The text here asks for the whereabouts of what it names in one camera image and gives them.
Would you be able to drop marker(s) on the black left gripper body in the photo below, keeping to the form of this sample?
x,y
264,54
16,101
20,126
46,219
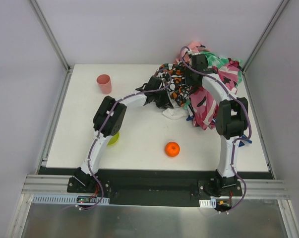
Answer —
x,y
162,100

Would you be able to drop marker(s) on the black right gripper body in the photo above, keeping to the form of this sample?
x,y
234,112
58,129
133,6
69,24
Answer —
x,y
189,81

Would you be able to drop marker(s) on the black orange camouflage cloth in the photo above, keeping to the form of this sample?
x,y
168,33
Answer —
x,y
178,92

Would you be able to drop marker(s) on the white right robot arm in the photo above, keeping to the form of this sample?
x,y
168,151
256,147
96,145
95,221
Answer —
x,y
231,122

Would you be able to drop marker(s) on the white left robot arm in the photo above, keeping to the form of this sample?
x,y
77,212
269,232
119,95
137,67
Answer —
x,y
107,123

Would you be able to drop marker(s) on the light pink patterned cloth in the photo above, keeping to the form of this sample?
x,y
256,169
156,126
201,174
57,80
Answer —
x,y
192,49

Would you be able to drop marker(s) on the magenta pink camouflage cloth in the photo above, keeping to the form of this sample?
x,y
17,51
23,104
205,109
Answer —
x,y
203,104

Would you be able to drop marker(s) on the orange mandarin fruit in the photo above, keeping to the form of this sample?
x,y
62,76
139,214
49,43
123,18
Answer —
x,y
172,149

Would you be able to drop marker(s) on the pink plastic cup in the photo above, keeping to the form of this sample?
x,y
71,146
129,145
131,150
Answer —
x,y
104,83

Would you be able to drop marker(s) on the yellow-green plastic bowl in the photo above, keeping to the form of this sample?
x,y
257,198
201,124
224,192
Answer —
x,y
114,139

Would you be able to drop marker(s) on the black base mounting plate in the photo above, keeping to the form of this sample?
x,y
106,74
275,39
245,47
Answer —
x,y
152,188

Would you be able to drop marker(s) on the left aluminium frame post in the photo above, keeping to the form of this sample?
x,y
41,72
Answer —
x,y
49,34

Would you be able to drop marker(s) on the aluminium frame post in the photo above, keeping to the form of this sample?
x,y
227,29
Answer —
x,y
49,34
269,27

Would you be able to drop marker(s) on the right aluminium frame post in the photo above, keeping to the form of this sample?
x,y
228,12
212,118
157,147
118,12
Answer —
x,y
269,27

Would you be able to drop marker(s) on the right white cable duct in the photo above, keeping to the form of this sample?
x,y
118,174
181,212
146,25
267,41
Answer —
x,y
211,203

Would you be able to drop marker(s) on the white cable duct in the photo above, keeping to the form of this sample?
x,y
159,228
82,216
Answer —
x,y
211,203
69,200

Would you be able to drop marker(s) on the left white cable duct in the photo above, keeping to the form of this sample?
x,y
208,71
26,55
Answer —
x,y
69,200

